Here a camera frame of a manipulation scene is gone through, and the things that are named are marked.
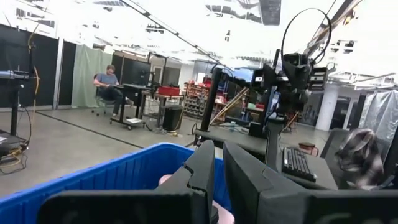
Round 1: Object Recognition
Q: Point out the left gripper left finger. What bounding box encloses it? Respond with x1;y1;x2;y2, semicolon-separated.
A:
36;139;216;224

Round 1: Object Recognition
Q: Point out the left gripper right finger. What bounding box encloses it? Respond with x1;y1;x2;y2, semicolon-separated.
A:
223;141;398;224

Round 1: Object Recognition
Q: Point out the pink rubber slide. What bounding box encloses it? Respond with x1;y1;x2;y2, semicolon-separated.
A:
157;173;236;224

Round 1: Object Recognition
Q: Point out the blue plastic bin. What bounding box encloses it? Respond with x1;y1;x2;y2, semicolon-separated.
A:
0;142;233;224

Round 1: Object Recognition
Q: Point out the backlit black keyboard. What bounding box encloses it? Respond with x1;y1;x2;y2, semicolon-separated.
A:
281;146;318;184

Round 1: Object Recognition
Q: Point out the grey workstation cart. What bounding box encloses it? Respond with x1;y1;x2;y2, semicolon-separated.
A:
193;126;340;191

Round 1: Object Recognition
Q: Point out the plaid cloth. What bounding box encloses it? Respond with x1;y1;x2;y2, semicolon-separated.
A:
335;128;386;189

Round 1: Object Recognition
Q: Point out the black floor cabinet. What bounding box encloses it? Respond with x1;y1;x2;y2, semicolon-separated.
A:
162;105;184;132

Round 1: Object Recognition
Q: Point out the black office chair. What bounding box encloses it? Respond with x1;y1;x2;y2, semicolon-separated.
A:
91;86;116;118

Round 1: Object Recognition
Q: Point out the black desk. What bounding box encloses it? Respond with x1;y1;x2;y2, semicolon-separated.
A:
110;83;153;131

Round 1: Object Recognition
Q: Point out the black monitor pole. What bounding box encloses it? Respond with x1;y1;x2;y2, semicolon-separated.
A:
198;67;223;133

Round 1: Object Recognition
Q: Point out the red plastic box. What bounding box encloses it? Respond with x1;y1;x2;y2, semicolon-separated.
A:
157;86;182;96

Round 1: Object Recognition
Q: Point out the parts shelf rack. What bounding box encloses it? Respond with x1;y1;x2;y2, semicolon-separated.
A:
183;81;212;118

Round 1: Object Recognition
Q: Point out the person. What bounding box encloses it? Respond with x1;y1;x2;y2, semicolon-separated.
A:
93;64;135;118

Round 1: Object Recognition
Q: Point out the blue lit screen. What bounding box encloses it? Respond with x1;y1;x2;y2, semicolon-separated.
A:
231;67;255;84

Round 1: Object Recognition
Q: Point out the green curtain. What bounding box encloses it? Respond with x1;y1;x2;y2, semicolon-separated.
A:
71;44;113;109

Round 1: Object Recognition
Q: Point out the translucent plastic sheet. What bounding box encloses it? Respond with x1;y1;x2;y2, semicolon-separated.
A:
357;90;398;147

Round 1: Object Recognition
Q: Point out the black equipment stand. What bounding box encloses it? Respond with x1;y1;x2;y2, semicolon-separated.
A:
0;70;32;158

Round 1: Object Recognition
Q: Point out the yellow cable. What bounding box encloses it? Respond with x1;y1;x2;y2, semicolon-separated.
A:
0;21;41;170

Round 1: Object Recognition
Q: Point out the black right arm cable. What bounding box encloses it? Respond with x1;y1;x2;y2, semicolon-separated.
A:
280;7;333;68

